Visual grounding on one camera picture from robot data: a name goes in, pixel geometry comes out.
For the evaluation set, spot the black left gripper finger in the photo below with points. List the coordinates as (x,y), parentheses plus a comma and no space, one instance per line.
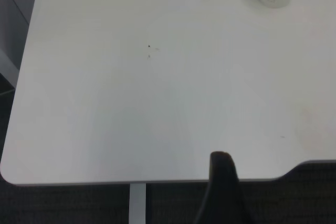
(223,190)

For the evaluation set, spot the white metal table leg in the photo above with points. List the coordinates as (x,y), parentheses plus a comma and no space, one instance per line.
(137,203)

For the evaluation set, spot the white desk side panel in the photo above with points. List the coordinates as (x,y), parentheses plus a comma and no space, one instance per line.
(13,24)

